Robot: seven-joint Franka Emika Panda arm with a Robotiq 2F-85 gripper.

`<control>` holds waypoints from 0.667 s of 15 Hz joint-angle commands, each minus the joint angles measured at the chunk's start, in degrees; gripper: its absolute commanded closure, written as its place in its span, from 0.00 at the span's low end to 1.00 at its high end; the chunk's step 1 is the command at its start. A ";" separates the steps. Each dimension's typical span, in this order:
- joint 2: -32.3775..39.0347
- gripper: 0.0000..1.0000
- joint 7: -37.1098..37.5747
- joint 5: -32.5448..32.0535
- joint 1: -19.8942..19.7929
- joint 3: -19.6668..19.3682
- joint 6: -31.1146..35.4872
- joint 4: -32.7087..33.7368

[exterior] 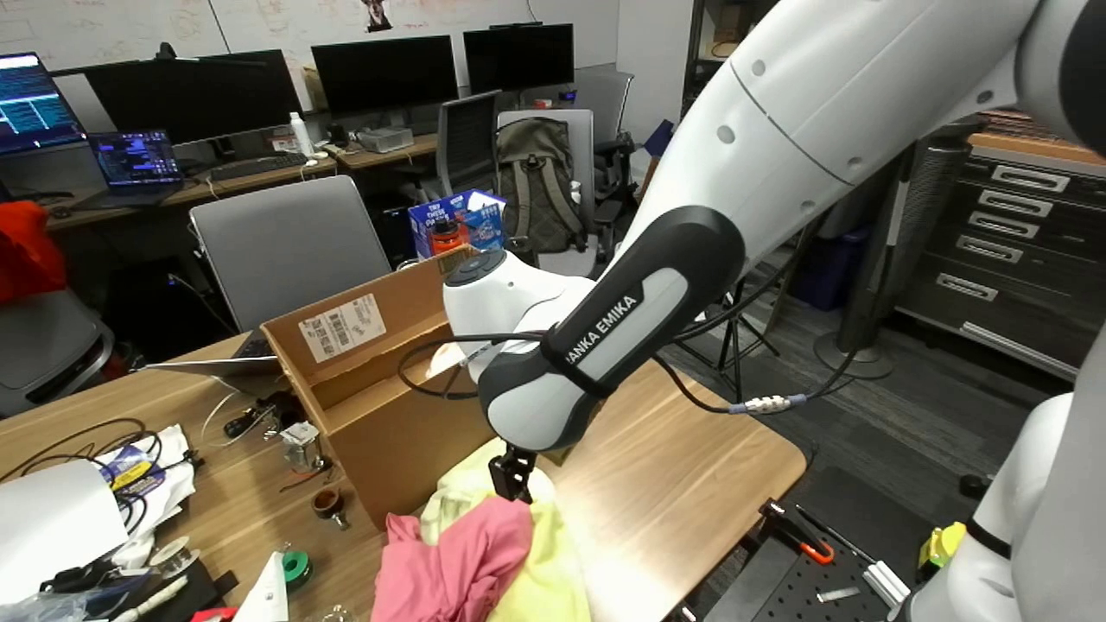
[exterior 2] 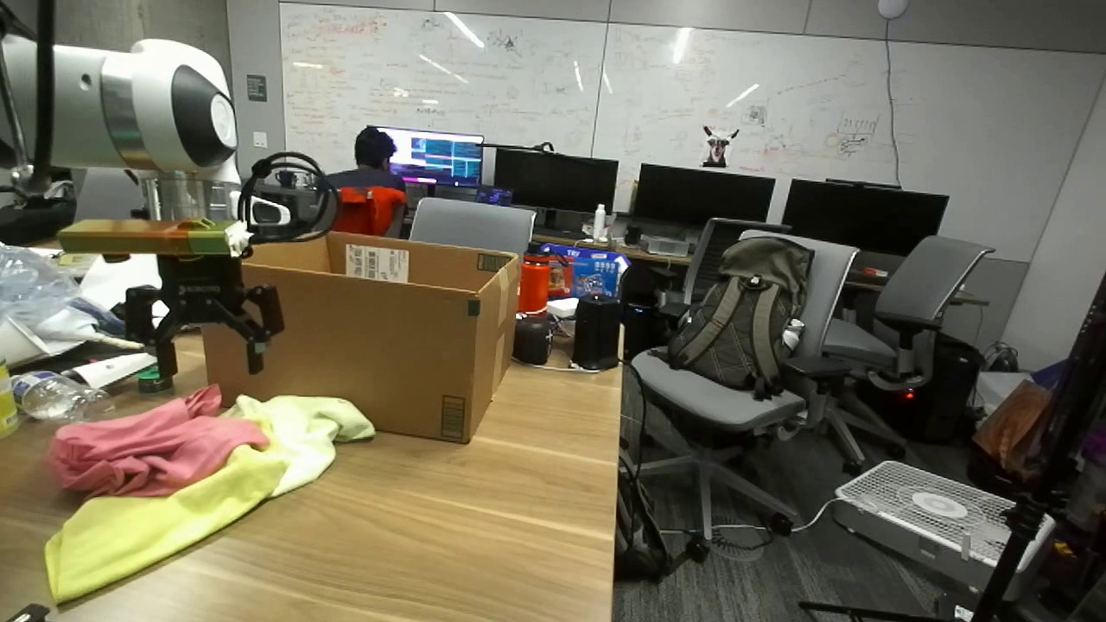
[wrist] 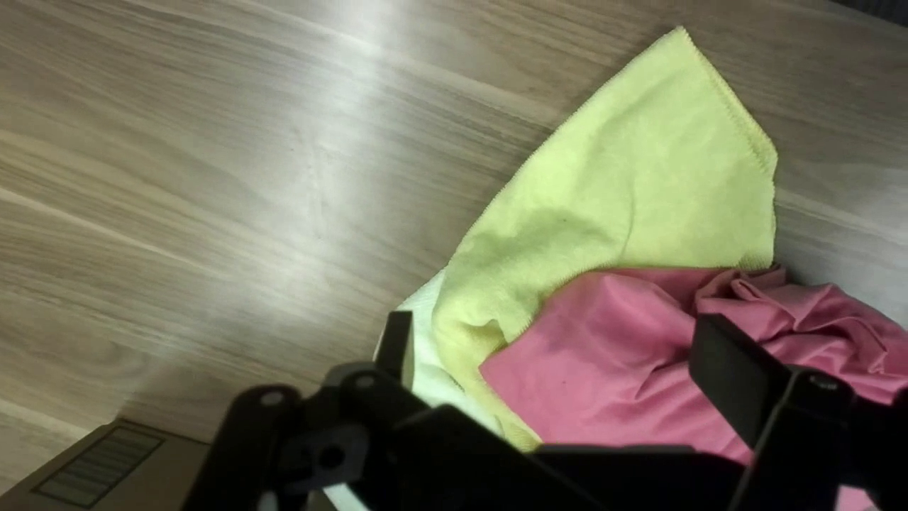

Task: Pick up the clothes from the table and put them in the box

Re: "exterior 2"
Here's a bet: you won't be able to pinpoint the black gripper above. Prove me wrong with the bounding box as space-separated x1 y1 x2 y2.
117 252 289 392

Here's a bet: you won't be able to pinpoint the pink cloth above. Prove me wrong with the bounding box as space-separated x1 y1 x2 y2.
46 384 268 500

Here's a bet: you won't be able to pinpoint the yellow green cloth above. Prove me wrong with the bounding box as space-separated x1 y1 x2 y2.
40 392 380 609

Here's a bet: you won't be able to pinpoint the brown cardboard box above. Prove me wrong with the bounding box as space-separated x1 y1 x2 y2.
199 233 525 447

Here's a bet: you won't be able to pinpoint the blue printed box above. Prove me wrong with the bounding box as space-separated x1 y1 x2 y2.
548 241 631 306

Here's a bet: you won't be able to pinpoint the flat paper sheets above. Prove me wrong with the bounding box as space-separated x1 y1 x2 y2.
71 252 166 338

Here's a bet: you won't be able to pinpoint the grey padded chair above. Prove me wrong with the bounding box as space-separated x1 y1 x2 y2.
407 194 539 260
69 165 166 226

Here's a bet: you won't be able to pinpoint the clear plastic water bottle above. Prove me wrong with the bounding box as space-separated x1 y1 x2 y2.
11 366 115 426

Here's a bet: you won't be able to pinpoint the crumpled whitish plastic bag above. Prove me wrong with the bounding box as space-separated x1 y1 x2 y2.
0 241 115 373

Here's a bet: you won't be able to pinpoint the orange red jacket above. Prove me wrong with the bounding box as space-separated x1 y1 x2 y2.
332 185 413 241

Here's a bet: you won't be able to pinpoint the black bag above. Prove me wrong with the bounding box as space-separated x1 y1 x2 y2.
0 158 78 248

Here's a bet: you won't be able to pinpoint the person in dark shirt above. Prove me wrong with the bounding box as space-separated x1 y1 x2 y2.
325 123 407 194

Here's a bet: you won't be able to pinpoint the lit blue purple monitor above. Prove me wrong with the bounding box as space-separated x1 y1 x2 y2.
383 130 488 194

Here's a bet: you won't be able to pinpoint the laptop with purple screen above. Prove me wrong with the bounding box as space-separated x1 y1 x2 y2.
442 185 514 209

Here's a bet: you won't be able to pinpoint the orange red container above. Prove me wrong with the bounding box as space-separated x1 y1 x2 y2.
514 252 556 317

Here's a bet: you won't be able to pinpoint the black cylinder cup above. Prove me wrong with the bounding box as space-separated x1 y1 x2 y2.
570 295 624 373

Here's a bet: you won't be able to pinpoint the light grey office chair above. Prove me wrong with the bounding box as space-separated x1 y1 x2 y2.
624 226 863 548

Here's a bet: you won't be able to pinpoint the olive grey backpack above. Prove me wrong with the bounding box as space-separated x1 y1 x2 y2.
663 236 815 401

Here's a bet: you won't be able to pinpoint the small llama figurine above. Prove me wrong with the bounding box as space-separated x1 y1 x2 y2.
700 123 741 172

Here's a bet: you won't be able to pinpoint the grey mesh office chair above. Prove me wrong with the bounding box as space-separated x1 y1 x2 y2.
805 236 996 477

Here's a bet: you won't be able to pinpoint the black desktop tower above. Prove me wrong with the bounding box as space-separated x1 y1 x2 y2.
907 331 981 447

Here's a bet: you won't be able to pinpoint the white plastic case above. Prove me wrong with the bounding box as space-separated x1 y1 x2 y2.
831 457 1058 580

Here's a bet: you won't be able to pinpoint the brown bag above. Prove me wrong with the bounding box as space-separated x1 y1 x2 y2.
971 376 1058 477

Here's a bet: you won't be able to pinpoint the yellow green wrist camera bar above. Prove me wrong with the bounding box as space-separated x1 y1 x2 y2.
54 218 254 264

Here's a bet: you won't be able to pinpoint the black camera cable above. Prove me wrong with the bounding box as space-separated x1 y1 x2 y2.
0 0 343 248

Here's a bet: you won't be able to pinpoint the white wall whiteboard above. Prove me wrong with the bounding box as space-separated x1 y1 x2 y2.
275 0 898 194

